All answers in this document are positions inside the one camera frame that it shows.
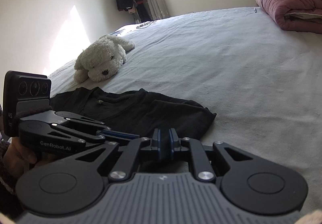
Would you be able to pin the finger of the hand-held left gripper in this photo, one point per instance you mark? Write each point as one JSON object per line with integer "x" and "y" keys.
{"x": 88, "y": 121}
{"x": 118, "y": 136}

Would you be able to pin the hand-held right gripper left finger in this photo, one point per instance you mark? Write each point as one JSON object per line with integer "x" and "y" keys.
{"x": 157, "y": 143}

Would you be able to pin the person's left hand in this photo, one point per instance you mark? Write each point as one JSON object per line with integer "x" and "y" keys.
{"x": 17, "y": 153}

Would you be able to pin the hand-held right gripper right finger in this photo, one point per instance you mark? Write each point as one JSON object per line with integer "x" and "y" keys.
{"x": 172, "y": 143}

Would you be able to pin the white plush dog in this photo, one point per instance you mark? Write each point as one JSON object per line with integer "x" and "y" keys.
{"x": 100, "y": 58}

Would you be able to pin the person's left forearm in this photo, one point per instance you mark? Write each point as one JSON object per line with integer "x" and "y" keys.
{"x": 6, "y": 188}

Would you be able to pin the black t-shirt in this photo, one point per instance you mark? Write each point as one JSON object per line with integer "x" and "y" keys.
{"x": 151, "y": 111}

